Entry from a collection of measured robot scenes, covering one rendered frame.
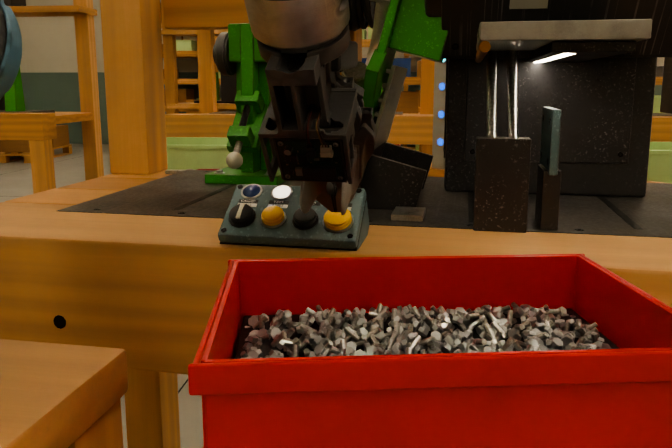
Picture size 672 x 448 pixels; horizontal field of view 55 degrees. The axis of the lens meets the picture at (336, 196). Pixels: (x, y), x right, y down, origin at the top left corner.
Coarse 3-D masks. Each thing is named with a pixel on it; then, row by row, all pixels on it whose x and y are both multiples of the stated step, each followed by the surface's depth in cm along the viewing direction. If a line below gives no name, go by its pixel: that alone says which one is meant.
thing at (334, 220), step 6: (348, 210) 67; (324, 216) 66; (330, 216) 66; (336, 216) 66; (342, 216) 66; (348, 216) 66; (324, 222) 66; (330, 222) 65; (336, 222) 65; (342, 222) 65; (348, 222) 66; (330, 228) 66; (336, 228) 65; (342, 228) 65
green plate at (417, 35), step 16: (400, 0) 82; (416, 0) 82; (400, 16) 83; (416, 16) 83; (384, 32) 83; (400, 32) 84; (416, 32) 83; (432, 32) 83; (384, 48) 83; (400, 48) 84; (416, 48) 83; (432, 48) 83; (384, 80) 91
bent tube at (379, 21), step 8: (376, 0) 89; (384, 0) 89; (376, 8) 93; (384, 8) 92; (376, 16) 94; (384, 16) 93; (376, 24) 95; (376, 32) 96; (376, 40) 97; (376, 48) 97; (368, 56) 99
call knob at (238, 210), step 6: (240, 204) 69; (246, 204) 69; (234, 210) 68; (240, 210) 68; (246, 210) 68; (252, 210) 68; (234, 216) 68; (240, 216) 67; (246, 216) 67; (252, 216) 68; (234, 222) 68; (240, 222) 67; (246, 222) 68
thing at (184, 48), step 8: (176, 40) 1025; (184, 40) 1024; (192, 40) 1030; (176, 48) 1028; (184, 48) 1027; (192, 48) 1032; (176, 56) 1021; (184, 56) 1020; (192, 56) 1018; (184, 80) 1027; (192, 80) 1025; (184, 96) 1042; (192, 96) 1068
